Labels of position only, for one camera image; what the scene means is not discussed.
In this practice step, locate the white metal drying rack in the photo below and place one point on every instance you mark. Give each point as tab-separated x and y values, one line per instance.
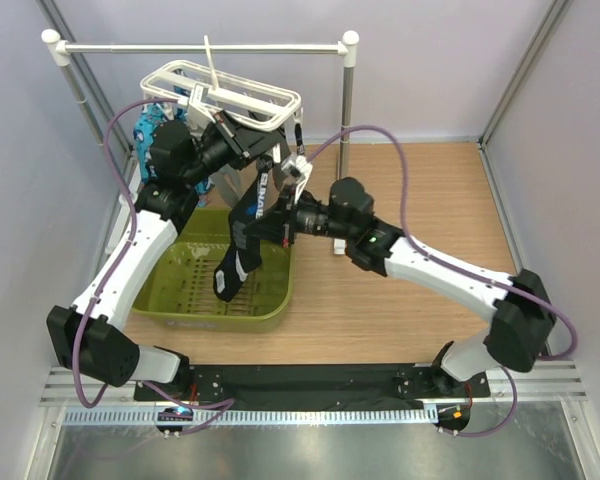
62	50

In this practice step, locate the green plastic basket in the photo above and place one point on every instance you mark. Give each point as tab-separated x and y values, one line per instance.
179	290

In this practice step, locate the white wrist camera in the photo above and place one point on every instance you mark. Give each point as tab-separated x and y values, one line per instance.
192	109
299	169

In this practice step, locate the grey striped sock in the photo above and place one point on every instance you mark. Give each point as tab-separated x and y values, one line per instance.
229	185

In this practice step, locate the white clip sock hanger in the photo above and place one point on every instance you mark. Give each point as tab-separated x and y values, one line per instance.
258	105

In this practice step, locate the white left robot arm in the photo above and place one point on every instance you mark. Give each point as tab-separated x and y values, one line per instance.
88	336

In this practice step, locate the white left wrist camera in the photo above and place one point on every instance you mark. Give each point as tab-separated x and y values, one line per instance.
192	109

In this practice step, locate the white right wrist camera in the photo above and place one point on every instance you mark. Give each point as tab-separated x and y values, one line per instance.
299	169

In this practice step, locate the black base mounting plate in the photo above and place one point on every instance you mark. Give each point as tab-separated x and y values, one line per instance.
317	388

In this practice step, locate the blue shark pattern sock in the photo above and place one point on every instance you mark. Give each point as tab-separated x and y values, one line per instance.
150	118

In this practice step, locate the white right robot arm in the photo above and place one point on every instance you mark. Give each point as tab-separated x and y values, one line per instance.
515	307

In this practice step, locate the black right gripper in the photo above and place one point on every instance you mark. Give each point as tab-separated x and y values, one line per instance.
277	226

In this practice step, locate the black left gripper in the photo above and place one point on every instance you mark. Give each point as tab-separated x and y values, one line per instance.
250	143

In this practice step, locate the black patterned sock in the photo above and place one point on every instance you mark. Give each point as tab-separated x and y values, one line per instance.
298	132
243	254

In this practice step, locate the aluminium slotted rail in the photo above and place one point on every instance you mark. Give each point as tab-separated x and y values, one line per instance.
163	416

